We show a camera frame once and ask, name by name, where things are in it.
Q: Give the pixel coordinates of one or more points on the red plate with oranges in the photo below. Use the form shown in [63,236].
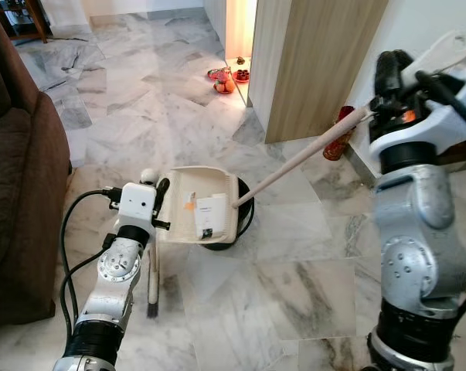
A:
[221,81]

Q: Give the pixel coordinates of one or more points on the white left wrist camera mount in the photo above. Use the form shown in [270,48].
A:
[137,202]

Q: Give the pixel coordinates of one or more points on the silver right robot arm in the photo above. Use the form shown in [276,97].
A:
[418,232]

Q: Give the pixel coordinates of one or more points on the red cylindrical holder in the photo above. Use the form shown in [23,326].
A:
[339,135]

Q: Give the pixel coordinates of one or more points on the white paper card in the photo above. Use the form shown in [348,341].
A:
[209,216]

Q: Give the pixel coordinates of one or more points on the black round container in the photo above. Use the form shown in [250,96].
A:
[244,224]

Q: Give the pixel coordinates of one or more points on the dark wooden side table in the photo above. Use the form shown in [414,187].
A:
[24,19]

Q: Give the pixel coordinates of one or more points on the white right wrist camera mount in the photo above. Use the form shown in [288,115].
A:
[449,108]

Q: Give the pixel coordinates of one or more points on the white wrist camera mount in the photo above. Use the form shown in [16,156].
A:
[137,202]
[449,108]

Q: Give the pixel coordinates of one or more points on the small red dish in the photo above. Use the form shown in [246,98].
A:
[242,76]

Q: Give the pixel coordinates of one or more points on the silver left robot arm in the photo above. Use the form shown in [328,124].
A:
[117,270]

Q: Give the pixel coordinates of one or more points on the light wooden cabinet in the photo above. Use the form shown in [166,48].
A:
[318,69]

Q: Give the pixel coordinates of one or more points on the brown fabric sofa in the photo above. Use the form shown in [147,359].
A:
[16,193]

